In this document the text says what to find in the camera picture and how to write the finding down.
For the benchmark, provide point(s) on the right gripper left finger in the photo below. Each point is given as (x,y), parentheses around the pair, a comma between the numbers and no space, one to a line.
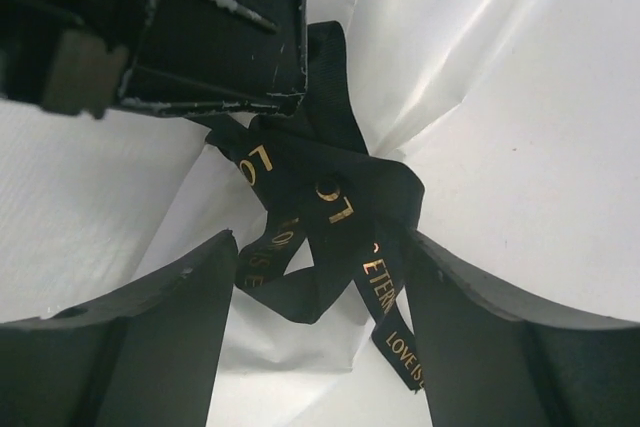
(145,354)

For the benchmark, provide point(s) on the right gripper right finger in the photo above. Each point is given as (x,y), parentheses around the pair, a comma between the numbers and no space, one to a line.
(497,355)

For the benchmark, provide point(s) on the black printed ribbon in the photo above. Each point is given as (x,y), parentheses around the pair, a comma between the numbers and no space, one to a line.
(336,216)

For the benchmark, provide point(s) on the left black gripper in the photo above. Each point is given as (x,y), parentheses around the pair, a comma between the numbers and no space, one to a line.
(164,58)

